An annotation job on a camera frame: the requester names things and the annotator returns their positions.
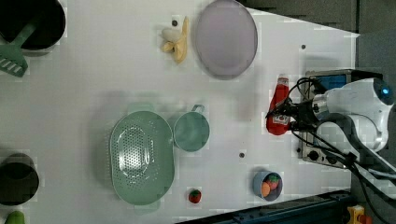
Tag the green perforated colander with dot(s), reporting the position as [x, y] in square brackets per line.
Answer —
[141, 148]

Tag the green toy vegetable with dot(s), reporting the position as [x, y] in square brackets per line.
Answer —
[15, 217]

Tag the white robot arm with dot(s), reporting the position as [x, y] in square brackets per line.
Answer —
[350, 124]

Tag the black cylinder container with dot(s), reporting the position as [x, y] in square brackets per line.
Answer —
[47, 16]

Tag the toy strawberry in bowl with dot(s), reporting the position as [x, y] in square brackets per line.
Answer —
[272, 181]

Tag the blue bowl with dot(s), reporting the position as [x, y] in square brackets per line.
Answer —
[257, 185]

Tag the green mug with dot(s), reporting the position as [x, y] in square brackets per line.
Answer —
[192, 130]

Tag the green slotted spatula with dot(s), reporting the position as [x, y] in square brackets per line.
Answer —
[12, 60]

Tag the orange toy fruit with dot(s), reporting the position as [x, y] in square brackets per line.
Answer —
[265, 190]

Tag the red ketchup bottle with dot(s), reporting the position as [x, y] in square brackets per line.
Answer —
[276, 122]

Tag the purple round plate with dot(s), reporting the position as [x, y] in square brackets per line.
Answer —
[226, 39]

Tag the toy strawberry on table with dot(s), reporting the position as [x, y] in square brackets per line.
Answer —
[195, 196]

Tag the peeled toy banana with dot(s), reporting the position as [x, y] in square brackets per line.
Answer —
[176, 41]

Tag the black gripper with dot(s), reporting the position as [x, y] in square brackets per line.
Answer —
[302, 117]

